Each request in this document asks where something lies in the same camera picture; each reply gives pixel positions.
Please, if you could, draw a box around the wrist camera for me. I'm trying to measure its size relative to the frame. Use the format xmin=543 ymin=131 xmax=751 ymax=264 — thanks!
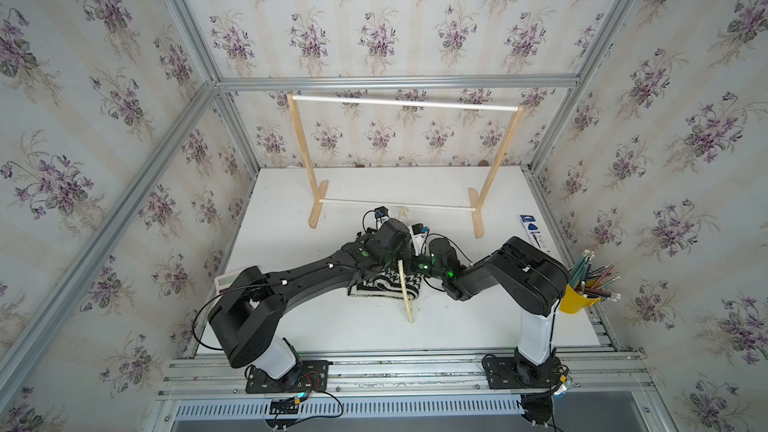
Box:
xmin=411 ymin=222 xmax=429 ymax=240
xmin=374 ymin=206 xmax=390 ymax=220

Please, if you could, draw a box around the white blue flat box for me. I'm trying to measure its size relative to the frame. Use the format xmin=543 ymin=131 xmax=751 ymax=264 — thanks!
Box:
xmin=520 ymin=214 xmax=553 ymax=255

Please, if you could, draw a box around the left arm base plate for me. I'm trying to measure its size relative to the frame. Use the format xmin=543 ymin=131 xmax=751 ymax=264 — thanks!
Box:
xmin=245 ymin=360 xmax=331 ymax=394

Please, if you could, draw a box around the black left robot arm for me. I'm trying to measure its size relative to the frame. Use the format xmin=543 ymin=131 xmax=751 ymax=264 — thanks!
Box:
xmin=207 ymin=219 xmax=414 ymax=369

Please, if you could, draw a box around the wooden clothes rack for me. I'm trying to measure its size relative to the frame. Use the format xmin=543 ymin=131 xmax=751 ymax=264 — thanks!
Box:
xmin=285 ymin=90 xmax=525 ymax=238

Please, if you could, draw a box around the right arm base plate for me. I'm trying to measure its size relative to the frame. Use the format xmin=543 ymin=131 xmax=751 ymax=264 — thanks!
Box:
xmin=481 ymin=354 xmax=570 ymax=391

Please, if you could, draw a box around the cream plastic clothes hanger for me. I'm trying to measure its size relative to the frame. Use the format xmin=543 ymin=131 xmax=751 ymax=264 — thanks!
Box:
xmin=397 ymin=206 xmax=414 ymax=324

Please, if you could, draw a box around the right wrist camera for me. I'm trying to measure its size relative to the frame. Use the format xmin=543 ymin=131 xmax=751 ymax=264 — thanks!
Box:
xmin=411 ymin=222 xmax=429 ymax=240

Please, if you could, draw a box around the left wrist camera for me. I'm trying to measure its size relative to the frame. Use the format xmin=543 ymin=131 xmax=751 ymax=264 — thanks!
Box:
xmin=374 ymin=206 xmax=390 ymax=220

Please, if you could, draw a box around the white green flat device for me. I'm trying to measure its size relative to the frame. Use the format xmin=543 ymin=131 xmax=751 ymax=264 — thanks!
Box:
xmin=214 ymin=268 xmax=244 ymax=294

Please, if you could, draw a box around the yellow pencil cup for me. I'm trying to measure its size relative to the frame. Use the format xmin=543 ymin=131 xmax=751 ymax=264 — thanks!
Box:
xmin=558 ymin=249 xmax=621 ymax=315

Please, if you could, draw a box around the black white houndstooth scarf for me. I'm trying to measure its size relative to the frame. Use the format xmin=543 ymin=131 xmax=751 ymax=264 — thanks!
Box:
xmin=347 ymin=271 xmax=422 ymax=300

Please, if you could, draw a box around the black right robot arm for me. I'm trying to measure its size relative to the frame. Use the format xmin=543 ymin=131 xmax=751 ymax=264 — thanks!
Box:
xmin=412 ymin=236 xmax=569 ymax=367

